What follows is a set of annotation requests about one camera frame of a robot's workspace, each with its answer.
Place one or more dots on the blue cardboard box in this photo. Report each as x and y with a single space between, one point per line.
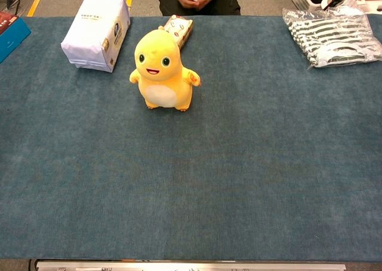
10 36

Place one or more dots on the aluminium rail frame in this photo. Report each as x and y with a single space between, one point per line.
191 265

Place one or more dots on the striped cloths in plastic bag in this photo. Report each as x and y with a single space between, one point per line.
334 38

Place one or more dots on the white tissue paper pack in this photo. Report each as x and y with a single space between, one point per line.
97 30

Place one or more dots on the blue felt table mat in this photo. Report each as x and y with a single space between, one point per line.
191 163

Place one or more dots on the yellow dinosaur plush toy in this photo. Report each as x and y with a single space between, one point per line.
162 71

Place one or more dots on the gold foil snack package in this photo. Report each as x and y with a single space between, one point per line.
181 30

